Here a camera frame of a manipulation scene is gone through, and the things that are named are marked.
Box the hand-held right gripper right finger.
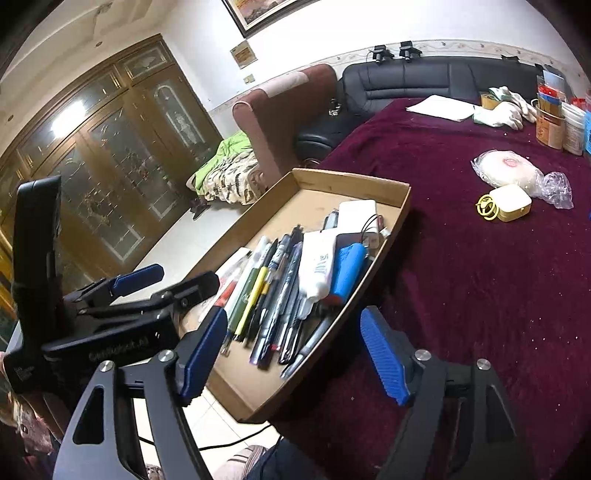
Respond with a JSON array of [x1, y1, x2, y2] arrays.
[[359, 306, 539, 480]]

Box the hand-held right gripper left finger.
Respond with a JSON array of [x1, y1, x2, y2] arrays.
[[52, 307, 229, 480]]

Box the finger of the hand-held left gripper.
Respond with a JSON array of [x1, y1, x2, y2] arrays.
[[62, 264, 165, 315], [83, 271, 221, 324]]

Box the bunch of assorted pens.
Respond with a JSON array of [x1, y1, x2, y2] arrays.
[[222, 224, 342, 378]]

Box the white squeeze tube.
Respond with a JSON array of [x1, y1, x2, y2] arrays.
[[298, 231, 340, 304]]

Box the shallow cardboard tray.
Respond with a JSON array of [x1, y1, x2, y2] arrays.
[[178, 168, 411, 423]]

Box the white power bank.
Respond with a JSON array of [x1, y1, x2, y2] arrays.
[[338, 199, 378, 232]]

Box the maroon tablecloth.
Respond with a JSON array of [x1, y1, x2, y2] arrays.
[[268, 95, 591, 480]]

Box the patterned beige blanket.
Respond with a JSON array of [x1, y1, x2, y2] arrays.
[[203, 150, 266, 206]]

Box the wooden glass-door cabinet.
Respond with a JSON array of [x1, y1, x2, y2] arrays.
[[0, 34, 222, 324]]

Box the person's blue jeans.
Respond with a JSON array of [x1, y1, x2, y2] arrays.
[[245, 436, 324, 480]]

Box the green cloth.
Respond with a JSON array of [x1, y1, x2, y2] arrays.
[[193, 130, 252, 195]]

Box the brown armchair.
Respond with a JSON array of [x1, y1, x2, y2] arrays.
[[232, 64, 338, 195]]

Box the cream case with yellow charm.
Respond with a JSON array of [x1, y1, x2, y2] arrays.
[[477, 185, 533, 223]]

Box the white round pad in plastic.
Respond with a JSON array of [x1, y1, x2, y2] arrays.
[[471, 150, 546, 199]]

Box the clear plastic bag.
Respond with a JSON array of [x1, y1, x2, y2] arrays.
[[538, 171, 574, 210]]

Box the white paper sheet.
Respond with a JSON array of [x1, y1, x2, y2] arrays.
[[406, 95, 476, 123]]

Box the white gloves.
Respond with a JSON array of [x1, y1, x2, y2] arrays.
[[473, 85, 539, 131]]

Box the black leather sofa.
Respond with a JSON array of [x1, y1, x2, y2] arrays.
[[295, 56, 550, 169]]

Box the jars and tins group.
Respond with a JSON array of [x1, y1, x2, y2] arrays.
[[536, 99, 568, 151]]

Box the white plastic tub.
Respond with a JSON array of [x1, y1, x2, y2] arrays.
[[561, 104, 587, 155]]

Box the clear container with cards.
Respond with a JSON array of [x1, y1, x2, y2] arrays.
[[537, 74, 570, 108]]

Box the black floor cable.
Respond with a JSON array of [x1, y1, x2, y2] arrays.
[[139, 422, 282, 455]]

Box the small yellow wall plaque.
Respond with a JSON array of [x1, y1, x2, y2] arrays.
[[230, 41, 257, 70]]

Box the framed wall painting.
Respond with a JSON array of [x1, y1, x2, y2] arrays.
[[222, 0, 324, 38]]

